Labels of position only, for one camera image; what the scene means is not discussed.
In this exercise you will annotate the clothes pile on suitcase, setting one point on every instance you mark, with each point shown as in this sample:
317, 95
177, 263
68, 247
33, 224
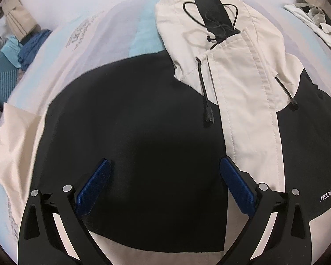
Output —
10, 47

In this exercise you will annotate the blue crumpled garment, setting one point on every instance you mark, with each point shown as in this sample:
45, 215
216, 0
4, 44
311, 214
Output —
31, 47

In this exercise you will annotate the striped bed mattress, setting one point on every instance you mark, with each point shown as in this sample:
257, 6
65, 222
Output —
215, 79

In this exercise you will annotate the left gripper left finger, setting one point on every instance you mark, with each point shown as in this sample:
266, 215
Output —
39, 239

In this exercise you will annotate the beige left curtain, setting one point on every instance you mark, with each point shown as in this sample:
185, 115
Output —
18, 18

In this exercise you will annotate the cream and black hooded jacket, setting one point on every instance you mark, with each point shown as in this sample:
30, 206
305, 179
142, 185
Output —
163, 132

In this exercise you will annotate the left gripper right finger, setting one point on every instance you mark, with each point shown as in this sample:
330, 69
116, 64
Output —
277, 231

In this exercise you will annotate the white crumpled garment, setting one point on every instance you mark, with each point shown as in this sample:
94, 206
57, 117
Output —
314, 17

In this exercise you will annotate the teal suitcase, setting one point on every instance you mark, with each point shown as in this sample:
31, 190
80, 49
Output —
8, 79

